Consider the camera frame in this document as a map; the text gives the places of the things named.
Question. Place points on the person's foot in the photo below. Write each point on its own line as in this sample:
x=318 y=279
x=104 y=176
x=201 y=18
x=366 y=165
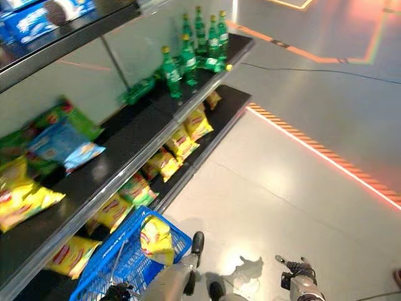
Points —
x=397 y=280

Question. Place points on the robot left foot dark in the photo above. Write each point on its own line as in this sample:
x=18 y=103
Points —
x=198 y=243

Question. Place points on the yellow chip bag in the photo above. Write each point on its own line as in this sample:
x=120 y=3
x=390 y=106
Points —
x=156 y=239
x=165 y=164
x=213 y=99
x=22 y=200
x=113 y=213
x=182 y=144
x=72 y=255
x=198 y=123

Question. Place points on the large blue cookie box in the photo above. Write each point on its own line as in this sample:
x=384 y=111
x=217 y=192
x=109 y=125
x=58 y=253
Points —
x=29 y=25

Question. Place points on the robot foot dark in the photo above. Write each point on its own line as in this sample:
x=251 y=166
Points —
x=198 y=243
x=216 y=291

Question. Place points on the robot right arm silver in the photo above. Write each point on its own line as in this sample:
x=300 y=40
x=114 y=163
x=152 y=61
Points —
x=305 y=288

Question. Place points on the green chip bag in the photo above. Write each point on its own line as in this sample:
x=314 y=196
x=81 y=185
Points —
x=83 y=120
x=138 y=189
x=12 y=144

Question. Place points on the green soda bottle yellow cap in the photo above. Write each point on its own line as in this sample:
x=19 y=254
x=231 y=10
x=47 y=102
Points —
x=223 y=36
x=200 y=34
x=188 y=62
x=172 y=75
x=213 y=40
x=139 y=89
x=186 y=26
x=213 y=63

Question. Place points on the metal shelf rack with boards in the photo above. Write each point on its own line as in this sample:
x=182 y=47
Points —
x=131 y=131

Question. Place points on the light blue chip bag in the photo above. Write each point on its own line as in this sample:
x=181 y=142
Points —
x=62 y=144

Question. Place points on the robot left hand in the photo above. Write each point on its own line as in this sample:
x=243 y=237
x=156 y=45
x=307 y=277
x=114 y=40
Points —
x=120 y=292

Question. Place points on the robot right foot dark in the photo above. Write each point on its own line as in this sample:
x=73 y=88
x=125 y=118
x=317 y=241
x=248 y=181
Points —
x=216 y=291

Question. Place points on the blue cookie box with biscuit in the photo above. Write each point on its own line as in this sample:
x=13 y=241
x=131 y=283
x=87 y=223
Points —
x=62 y=7

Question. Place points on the robot left leg silver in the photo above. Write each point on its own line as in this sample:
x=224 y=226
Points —
x=170 y=280

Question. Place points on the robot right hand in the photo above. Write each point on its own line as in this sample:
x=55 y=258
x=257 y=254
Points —
x=299 y=266

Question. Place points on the blue plastic shopping basket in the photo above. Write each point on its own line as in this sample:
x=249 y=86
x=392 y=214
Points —
x=125 y=260

